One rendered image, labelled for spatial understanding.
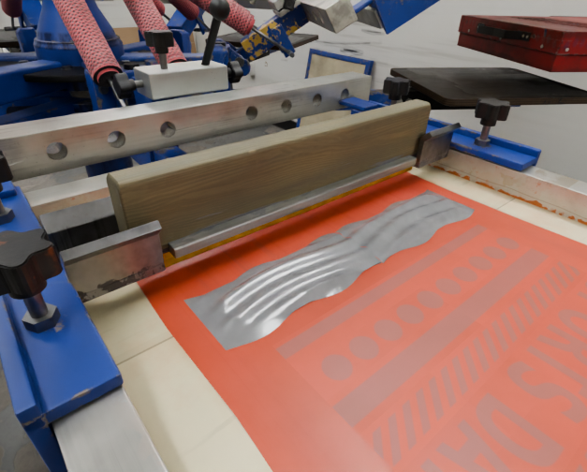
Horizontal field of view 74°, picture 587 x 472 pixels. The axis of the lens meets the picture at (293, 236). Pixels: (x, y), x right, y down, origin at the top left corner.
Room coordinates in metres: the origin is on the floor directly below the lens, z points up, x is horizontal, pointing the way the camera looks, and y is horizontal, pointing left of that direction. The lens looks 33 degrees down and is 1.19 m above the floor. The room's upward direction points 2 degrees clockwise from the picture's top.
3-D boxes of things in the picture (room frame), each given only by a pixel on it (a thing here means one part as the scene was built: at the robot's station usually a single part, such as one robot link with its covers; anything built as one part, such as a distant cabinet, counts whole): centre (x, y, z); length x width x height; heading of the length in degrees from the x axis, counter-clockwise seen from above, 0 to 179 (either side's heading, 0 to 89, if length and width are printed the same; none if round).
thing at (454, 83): (1.16, -0.13, 0.91); 1.34 x 0.40 x 0.08; 101
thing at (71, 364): (0.24, 0.21, 0.97); 0.30 x 0.05 x 0.07; 41
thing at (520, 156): (0.60, -0.21, 0.97); 0.30 x 0.05 x 0.07; 41
